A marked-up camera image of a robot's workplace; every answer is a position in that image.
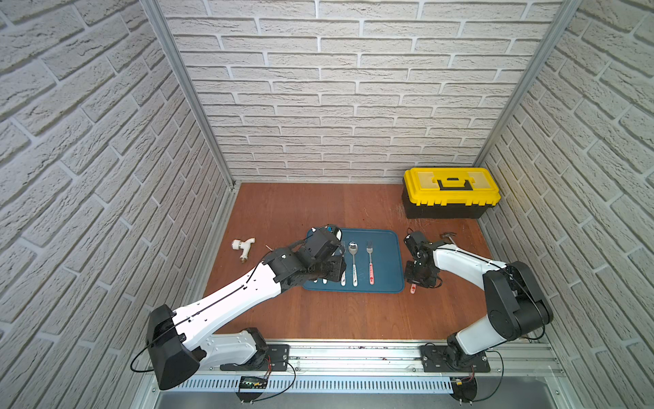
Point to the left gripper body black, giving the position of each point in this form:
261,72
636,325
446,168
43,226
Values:
329,266

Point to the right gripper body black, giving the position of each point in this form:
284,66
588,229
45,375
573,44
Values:
423,277

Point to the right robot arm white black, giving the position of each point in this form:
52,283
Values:
515,302

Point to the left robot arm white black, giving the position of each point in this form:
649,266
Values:
178,341

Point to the teal plastic tray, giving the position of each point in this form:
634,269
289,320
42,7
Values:
388,266

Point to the yellow black toolbox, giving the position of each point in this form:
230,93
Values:
449,193

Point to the white pipe fitting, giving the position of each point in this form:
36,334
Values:
244,246

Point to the right controller board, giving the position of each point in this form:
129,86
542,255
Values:
464,390

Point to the controller board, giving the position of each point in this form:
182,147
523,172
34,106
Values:
250,388
464,390

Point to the left controller board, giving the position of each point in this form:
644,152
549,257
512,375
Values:
250,388

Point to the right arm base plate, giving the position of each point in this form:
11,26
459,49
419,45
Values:
448,359

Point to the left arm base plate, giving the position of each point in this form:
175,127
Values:
274,358

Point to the aluminium front rail frame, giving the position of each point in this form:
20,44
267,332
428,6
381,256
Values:
325,373

